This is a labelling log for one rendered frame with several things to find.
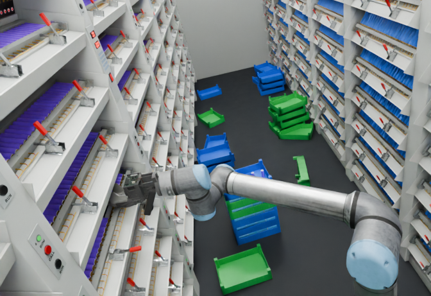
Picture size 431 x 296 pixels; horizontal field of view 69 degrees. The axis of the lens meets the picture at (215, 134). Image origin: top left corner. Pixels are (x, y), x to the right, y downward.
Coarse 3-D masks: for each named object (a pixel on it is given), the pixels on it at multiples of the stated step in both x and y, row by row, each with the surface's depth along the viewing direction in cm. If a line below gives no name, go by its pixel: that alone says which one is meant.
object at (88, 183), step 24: (96, 144) 110; (120, 144) 116; (72, 168) 98; (96, 168) 102; (72, 192) 88; (96, 192) 93; (48, 216) 80; (72, 216) 84; (96, 216) 85; (72, 240) 77
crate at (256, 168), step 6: (258, 162) 204; (240, 168) 203; (246, 168) 204; (252, 168) 205; (258, 168) 206; (264, 168) 199; (246, 174) 205; (258, 174) 202; (264, 174) 201; (228, 198) 187; (234, 198) 188
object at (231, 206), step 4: (240, 200) 189; (244, 200) 190; (248, 200) 191; (252, 200) 191; (256, 200) 192; (228, 204) 189; (232, 204) 190; (236, 204) 190; (240, 204) 191; (244, 204) 192; (248, 204) 192; (228, 208) 191; (232, 208) 191; (236, 208) 192
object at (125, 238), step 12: (120, 168) 132; (132, 168) 131; (144, 168) 132; (108, 216) 110; (132, 216) 111; (132, 228) 107; (120, 240) 102; (96, 264) 93; (108, 264) 94; (120, 264) 94; (108, 276) 91; (120, 276) 91; (108, 288) 87; (120, 288) 90
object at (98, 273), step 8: (120, 208) 111; (112, 216) 107; (120, 216) 109; (112, 224) 104; (112, 232) 101; (112, 240) 100; (104, 248) 96; (104, 256) 93; (104, 264) 92; (96, 272) 88; (96, 280) 87; (96, 288) 85; (104, 288) 86
